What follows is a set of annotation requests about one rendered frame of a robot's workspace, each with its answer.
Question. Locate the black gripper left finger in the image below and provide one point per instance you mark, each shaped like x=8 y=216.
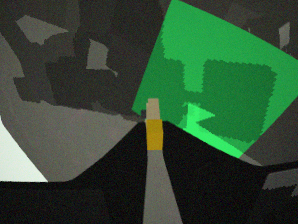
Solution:
x=112 y=191

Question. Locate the green square mat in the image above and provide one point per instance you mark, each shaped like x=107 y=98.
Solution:
x=216 y=81

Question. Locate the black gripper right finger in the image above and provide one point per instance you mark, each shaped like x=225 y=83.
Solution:
x=212 y=187

